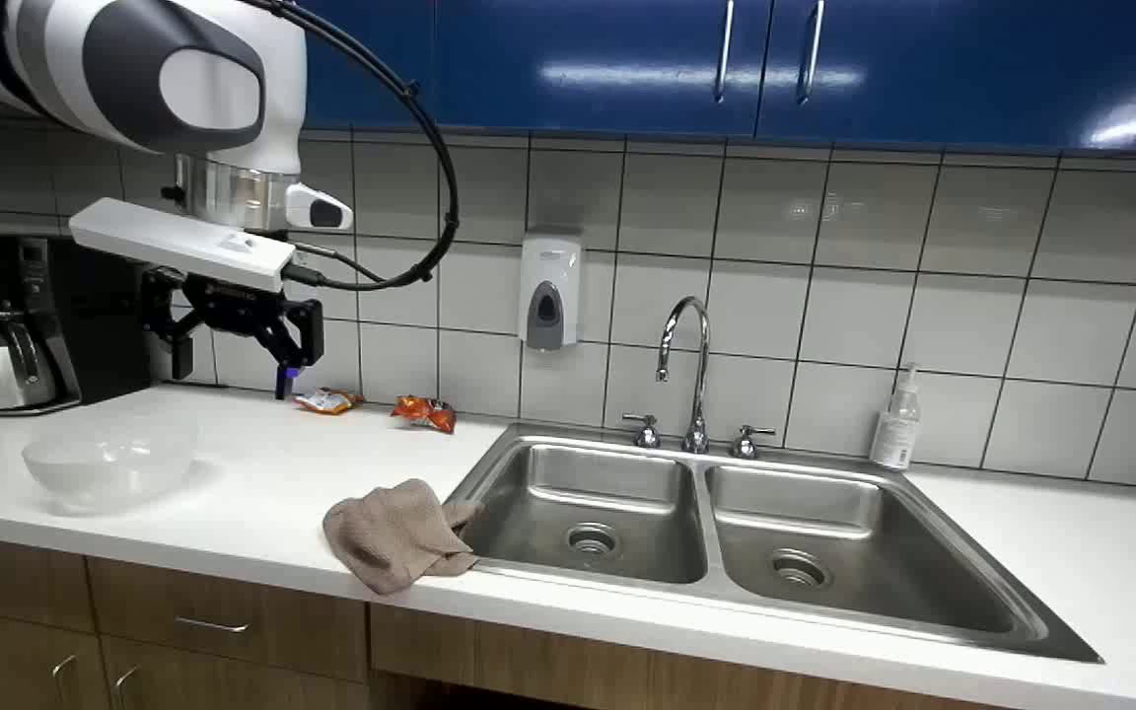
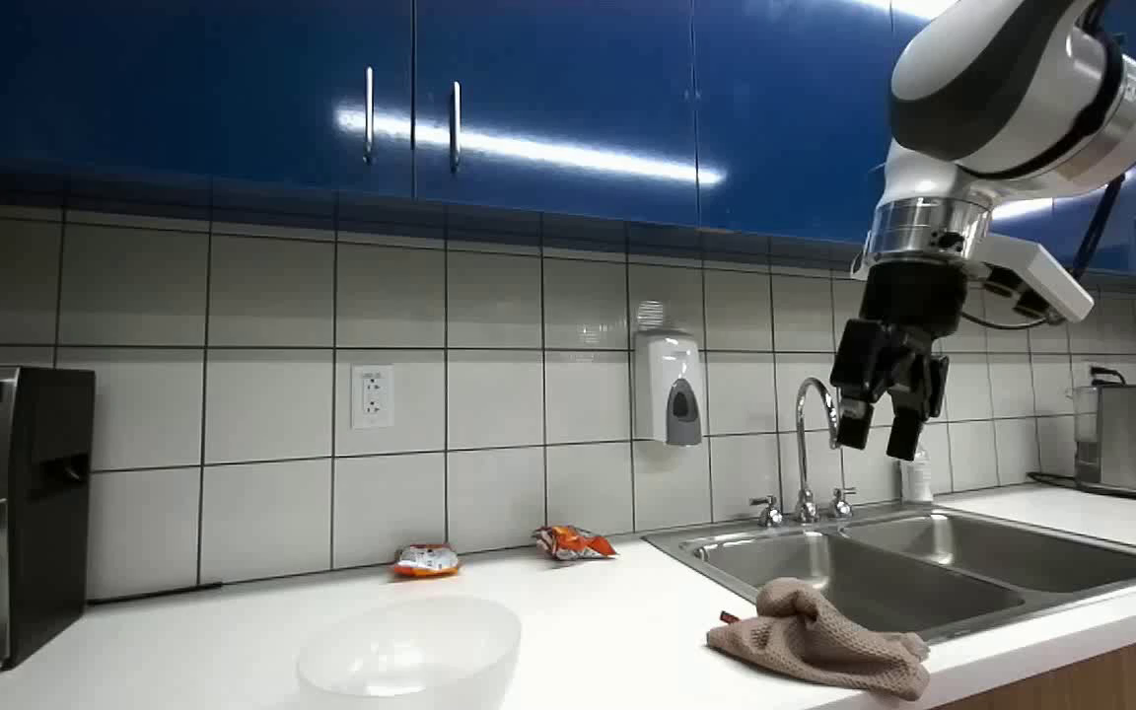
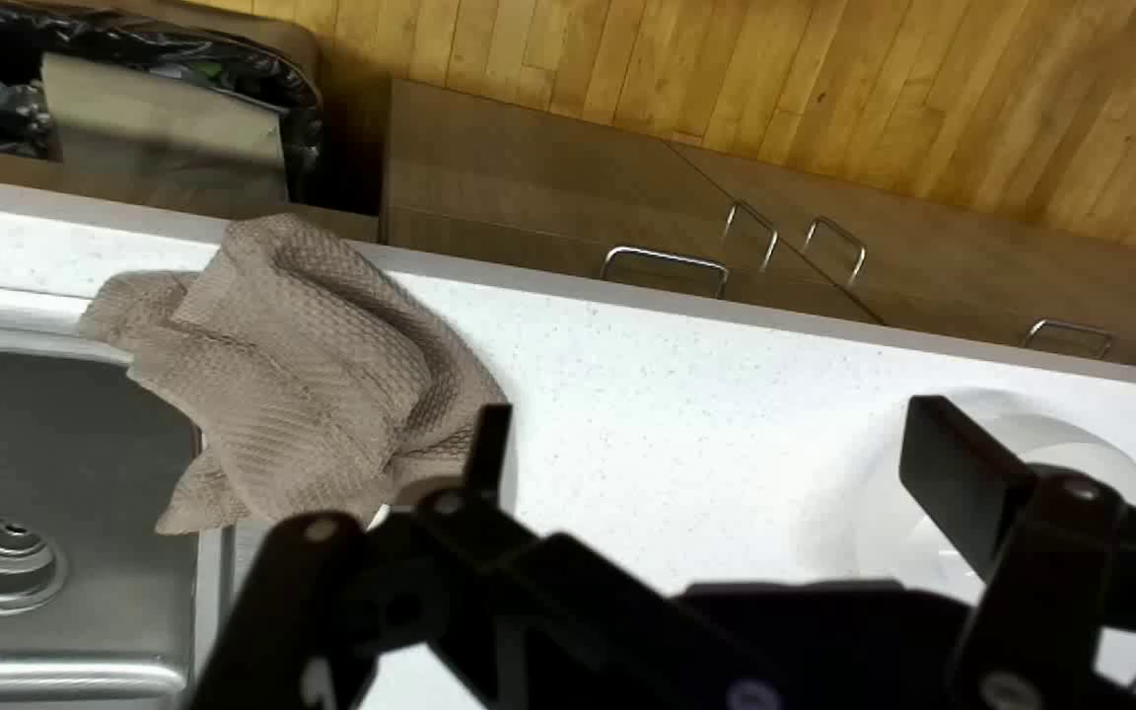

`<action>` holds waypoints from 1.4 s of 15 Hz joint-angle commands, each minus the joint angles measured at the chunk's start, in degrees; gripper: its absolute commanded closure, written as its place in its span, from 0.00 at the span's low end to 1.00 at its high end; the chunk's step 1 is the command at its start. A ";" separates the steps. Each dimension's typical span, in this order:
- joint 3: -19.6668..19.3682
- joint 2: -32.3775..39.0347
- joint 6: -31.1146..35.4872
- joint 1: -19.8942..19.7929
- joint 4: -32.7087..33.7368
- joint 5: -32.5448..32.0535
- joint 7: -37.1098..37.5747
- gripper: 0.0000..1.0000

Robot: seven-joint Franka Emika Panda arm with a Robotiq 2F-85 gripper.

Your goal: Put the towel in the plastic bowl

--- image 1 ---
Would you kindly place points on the white wall soap dispenser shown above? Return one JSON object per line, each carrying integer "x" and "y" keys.
{"x": 549, "y": 289}

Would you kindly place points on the orange red snack wrapper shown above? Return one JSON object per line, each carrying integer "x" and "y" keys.
{"x": 423, "y": 411}

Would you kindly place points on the clear soap bottle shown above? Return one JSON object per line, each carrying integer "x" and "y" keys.
{"x": 895, "y": 429}

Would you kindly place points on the black coffee maker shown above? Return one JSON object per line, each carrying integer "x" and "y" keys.
{"x": 94, "y": 329}

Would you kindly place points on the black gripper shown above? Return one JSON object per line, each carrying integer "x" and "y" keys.
{"x": 205, "y": 304}

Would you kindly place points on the clear plastic bowl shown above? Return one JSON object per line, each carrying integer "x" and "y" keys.
{"x": 107, "y": 460}

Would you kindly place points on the stainless double sink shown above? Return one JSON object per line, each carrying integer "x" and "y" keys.
{"x": 749, "y": 537}

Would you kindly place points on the chrome gooseneck faucet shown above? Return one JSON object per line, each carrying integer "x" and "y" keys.
{"x": 696, "y": 382}

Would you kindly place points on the blue cabinet door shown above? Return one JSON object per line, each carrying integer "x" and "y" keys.
{"x": 594, "y": 65}
{"x": 975, "y": 73}
{"x": 385, "y": 43}

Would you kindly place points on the wooden panel under sink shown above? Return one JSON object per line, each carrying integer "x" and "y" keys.
{"x": 619, "y": 674}

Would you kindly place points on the small orange white wrapper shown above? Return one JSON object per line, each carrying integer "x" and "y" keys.
{"x": 328, "y": 399}

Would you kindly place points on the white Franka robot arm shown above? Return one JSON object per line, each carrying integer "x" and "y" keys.
{"x": 69, "y": 55}

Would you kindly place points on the steel coffee carafe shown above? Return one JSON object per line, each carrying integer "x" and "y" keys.
{"x": 7, "y": 361}

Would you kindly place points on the wooden lower cabinet door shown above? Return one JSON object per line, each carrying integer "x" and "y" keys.
{"x": 0, "y": 666}
{"x": 226, "y": 686}

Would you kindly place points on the wooden drawer front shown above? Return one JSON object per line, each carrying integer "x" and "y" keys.
{"x": 7, "y": 584}
{"x": 226, "y": 616}

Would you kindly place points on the beige towel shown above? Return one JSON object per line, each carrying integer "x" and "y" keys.
{"x": 395, "y": 536}

